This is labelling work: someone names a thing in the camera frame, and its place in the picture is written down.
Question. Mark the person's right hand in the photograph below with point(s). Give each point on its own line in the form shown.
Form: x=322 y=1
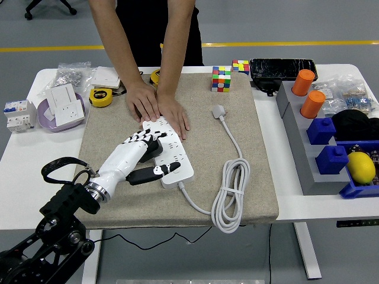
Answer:
x=142 y=100

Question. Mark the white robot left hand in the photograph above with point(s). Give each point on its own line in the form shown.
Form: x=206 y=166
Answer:
x=121 y=161

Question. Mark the person's left hand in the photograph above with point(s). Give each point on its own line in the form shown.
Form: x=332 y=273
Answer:
x=173 y=114

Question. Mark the white power strip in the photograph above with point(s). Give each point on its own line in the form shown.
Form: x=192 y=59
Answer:
x=177 y=151

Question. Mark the person's right forearm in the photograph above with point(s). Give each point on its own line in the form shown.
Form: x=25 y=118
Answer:
x=118 y=44

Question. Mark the person's left forearm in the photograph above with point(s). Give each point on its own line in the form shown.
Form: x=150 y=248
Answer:
x=174 y=44

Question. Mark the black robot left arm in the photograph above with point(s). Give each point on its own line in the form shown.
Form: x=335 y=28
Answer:
x=71 y=198

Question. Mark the small yellow tape measure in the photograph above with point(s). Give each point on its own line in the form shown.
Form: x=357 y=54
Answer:
x=154 y=77

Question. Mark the yellow black tape measure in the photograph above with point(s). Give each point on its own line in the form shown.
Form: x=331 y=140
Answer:
x=100 y=97

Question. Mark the grey-brown mat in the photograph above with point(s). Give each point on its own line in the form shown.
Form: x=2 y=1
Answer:
x=142 y=204

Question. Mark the large colourful puzzle cube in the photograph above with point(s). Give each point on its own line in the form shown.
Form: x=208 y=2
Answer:
x=221 y=80

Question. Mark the person's body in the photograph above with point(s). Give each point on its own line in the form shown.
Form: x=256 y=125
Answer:
x=148 y=29

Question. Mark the clear bag of metal parts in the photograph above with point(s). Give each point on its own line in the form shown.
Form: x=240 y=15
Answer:
x=69 y=77

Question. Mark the small colourful puzzle cube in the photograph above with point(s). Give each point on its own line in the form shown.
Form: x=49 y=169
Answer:
x=240 y=67

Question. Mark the purple bowl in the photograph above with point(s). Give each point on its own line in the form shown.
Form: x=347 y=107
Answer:
x=47 y=122

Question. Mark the small black device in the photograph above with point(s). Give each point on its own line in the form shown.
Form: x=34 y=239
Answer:
x=266 y=85

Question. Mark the white table leg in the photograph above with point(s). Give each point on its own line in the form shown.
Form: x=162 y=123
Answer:
x=306 y=251
x=96 y=266

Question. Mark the white circuit breaker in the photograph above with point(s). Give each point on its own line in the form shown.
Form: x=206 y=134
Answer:
x=19 y=116

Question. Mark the long black box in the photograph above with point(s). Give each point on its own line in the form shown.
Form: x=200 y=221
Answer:
x=278 y=68

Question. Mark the grey block holder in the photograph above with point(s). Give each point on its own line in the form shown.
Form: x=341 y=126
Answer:
x=299 y=142

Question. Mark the orange cylinder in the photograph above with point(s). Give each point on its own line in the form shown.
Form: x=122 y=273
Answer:
x=302 y=83
x=312 y=105

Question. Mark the black office chair base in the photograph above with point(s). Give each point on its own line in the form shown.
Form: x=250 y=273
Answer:
x=28 y=14

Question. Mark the blue block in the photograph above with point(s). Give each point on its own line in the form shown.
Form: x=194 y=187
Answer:
x=321 y=131
x=331 y=161

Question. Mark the clear bag of small parts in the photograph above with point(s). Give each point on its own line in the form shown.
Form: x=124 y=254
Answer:
x=324 y=88

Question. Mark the black cloth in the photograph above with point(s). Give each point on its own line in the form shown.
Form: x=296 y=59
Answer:
x=352 y=125

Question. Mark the clear bag of blue components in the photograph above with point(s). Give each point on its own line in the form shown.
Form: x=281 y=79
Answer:
x=358 y=102

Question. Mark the yellow lemon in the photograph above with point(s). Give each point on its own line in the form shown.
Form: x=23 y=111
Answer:
x=360 y=168

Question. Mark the blue plastic bin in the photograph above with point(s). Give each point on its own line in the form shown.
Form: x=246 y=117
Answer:
x=355 y=190

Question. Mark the black table control panel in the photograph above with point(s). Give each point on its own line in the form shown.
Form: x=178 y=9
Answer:
x=355 y=223

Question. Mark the flat white switch panel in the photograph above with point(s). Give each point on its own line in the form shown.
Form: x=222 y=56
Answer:
x=105 y=77

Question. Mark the white wall socket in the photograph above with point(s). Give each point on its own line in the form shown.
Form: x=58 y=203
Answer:
x=69 y=114

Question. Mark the white rocker switch panel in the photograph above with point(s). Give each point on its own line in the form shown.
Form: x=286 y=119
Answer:
x=60 y=94

